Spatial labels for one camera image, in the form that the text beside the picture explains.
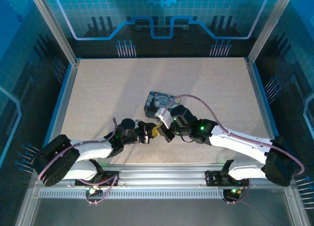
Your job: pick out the yellow padlock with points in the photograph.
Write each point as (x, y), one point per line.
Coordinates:
(154, 132)

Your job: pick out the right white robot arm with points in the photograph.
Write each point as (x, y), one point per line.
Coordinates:
(240, 145)

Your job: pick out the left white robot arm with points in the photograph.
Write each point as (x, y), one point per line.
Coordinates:
(93, 151)

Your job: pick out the starry night print tin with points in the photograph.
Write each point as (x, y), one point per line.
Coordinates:
(158, 100)

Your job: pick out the aluminium mounting rail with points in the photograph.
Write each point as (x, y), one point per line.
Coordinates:
(162, 174)

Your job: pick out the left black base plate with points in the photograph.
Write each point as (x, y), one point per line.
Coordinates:
(110, 177)

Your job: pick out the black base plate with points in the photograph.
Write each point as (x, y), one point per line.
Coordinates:
(110, 177)
(213, 178)

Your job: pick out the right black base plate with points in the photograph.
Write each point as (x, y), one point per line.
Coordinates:
(213, 178)

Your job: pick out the aluminium table side rail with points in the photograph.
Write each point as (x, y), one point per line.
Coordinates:
(63, 100)
(262, 98)

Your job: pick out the aluminium frame post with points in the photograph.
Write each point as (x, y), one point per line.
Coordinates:
(52, 27)
(268, 27)

